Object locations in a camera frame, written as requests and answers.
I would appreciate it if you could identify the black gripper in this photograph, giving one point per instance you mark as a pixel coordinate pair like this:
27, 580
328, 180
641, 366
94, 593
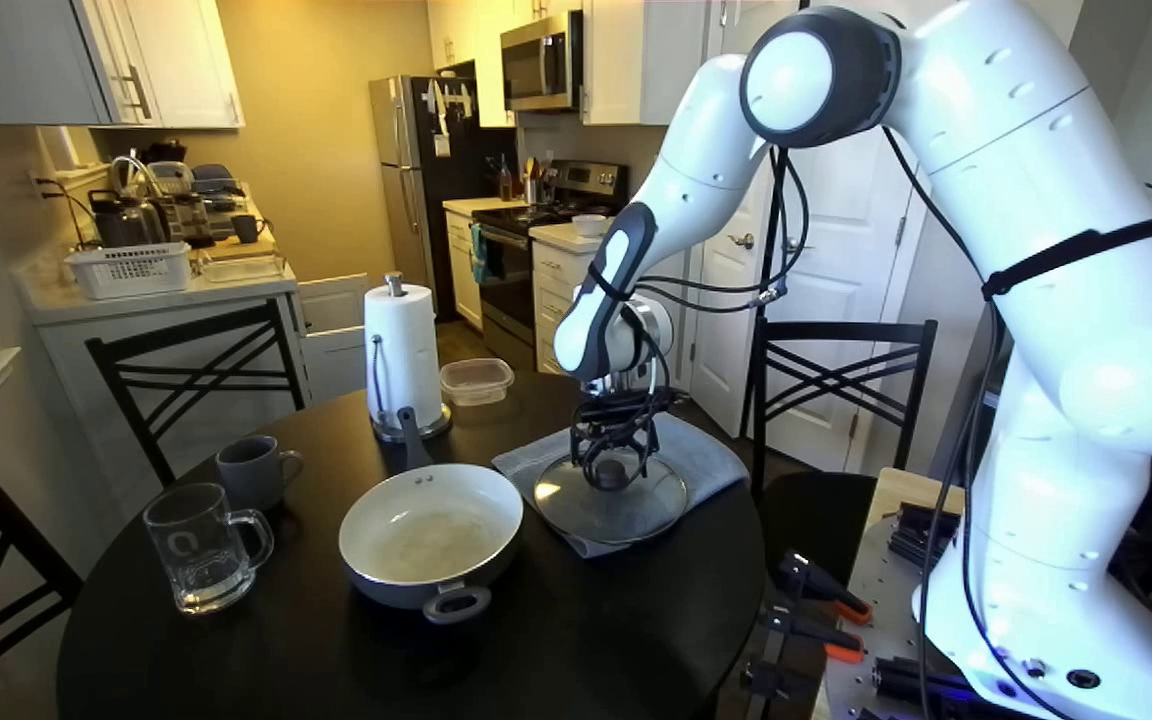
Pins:
626, 417

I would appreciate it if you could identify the glass lid with grey knob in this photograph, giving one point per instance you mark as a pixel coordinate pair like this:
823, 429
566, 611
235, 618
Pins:
641, 513

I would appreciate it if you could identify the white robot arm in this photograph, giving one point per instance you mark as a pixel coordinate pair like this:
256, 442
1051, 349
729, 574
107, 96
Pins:
1056, 306

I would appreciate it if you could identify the light blue towel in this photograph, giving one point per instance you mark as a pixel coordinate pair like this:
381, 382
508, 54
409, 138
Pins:
703, 465

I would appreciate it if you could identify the clear plastic container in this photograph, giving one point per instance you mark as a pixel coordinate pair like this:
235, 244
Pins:
477, 382

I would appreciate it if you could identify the white base cabinet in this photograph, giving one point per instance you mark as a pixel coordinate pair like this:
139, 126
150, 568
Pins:
559, 295

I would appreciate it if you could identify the round black table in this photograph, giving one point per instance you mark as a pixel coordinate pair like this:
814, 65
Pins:
539, 640

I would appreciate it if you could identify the black kitchen stove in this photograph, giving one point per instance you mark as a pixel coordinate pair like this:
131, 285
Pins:
522, 254

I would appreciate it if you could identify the black orange-tipped clamp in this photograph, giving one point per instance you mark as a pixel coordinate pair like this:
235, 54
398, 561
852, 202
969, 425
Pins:
809, 580
809, 631

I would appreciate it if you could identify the paper towel roll on holder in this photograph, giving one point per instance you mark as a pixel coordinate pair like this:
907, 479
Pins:
400, 353

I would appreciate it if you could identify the robot mounting table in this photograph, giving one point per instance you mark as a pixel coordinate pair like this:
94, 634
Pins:
884, 584

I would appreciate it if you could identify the white panel door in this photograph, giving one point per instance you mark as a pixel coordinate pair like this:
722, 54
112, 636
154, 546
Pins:
856, 254

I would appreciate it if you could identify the dark refrigerator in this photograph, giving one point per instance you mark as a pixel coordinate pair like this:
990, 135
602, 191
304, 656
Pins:
409, 187

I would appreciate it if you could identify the grey ceramic mug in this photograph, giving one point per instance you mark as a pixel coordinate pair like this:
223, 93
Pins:
248, 475

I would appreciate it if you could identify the steel microwave oven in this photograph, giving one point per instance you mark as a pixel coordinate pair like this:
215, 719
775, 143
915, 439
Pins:
539, 65

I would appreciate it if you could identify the clear glass mug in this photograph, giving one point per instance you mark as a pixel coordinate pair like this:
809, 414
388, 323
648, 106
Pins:
203, 554

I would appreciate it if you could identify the white kitchen counter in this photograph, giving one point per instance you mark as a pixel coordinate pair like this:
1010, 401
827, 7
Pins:
139, 312

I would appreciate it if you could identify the clear plastic bin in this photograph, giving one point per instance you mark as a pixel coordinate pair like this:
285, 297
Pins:
131, 268

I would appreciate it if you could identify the electric kettle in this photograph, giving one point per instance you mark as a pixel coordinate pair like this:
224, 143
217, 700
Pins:
150, 172

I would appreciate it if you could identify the black coffee maker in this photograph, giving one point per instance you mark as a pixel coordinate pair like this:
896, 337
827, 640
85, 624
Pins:
123, 220

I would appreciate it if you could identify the white upper cabinet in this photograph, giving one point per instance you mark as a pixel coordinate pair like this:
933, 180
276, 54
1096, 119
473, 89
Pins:
18, 60

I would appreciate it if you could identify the white wall cabinet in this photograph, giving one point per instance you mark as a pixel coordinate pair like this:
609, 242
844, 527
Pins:
637, 60

